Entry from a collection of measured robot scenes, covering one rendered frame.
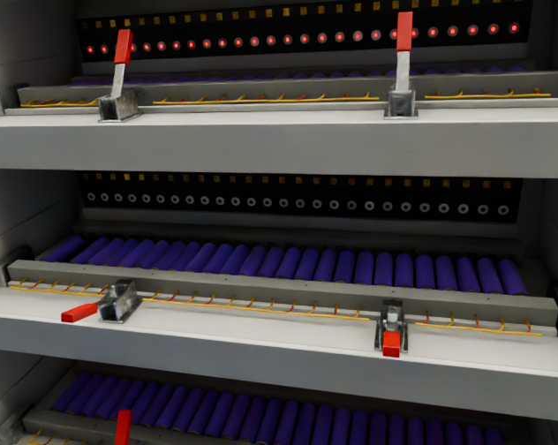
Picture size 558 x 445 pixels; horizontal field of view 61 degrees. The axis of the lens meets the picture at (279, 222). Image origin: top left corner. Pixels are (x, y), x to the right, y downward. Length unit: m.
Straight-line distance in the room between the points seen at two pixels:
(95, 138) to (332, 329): 0.29
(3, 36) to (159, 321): 0.38
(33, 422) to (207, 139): 0.41
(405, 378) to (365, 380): 0.03
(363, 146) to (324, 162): 0.04
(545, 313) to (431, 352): 0.10
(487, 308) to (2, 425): 0.55
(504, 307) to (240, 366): 0.24
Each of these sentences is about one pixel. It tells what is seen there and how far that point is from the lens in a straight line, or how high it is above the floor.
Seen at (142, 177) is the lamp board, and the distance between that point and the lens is 0.63.
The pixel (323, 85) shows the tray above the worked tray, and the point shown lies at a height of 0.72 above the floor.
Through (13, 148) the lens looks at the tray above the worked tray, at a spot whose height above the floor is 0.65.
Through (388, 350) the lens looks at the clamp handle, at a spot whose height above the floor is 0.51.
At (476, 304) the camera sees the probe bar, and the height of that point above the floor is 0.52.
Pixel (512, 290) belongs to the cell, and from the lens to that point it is 0.49.
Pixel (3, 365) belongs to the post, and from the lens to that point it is 0.67.
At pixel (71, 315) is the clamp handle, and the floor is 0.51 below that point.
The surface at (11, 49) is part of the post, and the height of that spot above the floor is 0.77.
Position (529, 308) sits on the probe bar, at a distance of 0.46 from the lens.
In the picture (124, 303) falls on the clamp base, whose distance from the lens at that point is 0.50.
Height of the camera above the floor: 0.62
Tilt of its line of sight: 4 degrees down
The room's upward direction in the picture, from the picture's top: 1 degrees clockwise
